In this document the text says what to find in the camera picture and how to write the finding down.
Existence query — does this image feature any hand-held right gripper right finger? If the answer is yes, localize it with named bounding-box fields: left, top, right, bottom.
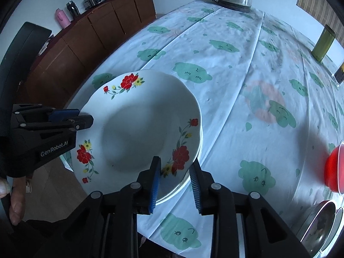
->
left=189, top=157, right=309, bottom=258

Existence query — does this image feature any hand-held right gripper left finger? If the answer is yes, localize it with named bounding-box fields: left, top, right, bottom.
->
left=35, top=156, right=162, bottom=258

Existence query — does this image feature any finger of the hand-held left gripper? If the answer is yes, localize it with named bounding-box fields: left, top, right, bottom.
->
left=17, top=115, right=94, bottom=132
left=12, top=103, right=80, bottom=123

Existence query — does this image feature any large floral rim plate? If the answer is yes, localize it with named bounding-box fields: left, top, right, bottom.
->
left=154, top=129, right=204, bottom=205

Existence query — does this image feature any red flower white plate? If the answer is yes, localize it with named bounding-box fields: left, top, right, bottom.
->
left=70, top=69, right=203, bottom=194

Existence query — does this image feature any stainless steel bowl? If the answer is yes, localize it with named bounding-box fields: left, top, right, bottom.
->
left=298, top=200, right=337, bottom=250

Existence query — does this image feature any red plastic bowl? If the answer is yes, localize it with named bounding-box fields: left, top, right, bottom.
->
left=324, top=140, right=344, bottom=194

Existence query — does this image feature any white enamel bowl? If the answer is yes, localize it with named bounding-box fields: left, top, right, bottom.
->
left=317, top=207, right=344, bottom=256

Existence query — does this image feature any person's left hand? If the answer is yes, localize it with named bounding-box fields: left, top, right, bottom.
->
left=0, top=177, right=26, bottom=226

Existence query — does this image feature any brown wooden sideboard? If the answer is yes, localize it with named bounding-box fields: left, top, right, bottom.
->
left=24, top=0, right=157, bottom=113

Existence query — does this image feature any pink thermos flask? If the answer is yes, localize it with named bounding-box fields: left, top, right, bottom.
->
left=55, top=9, right=70, bottom=29

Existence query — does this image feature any green cloud print tablecloth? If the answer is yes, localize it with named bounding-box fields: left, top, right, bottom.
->
left=60, top=0, right=344, bottom=254

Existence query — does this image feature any black thermos flask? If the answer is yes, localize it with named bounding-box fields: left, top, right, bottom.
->
left=66, top=1, right=80, bottom=17

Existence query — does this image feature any glass tea bottle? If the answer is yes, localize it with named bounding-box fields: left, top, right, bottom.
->
left=332, top=62, right=344, bottom=86

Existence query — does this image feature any black kettle base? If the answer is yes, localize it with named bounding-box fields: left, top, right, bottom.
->
left=212, top=0, right=253, bottom=13

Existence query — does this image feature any green thermos bottle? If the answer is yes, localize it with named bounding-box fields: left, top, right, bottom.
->
left=312, top=24, right=336, bottom=62

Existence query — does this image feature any bamboo window blind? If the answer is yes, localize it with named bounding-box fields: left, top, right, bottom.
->
left=296, top=0, right=342, bottom=38

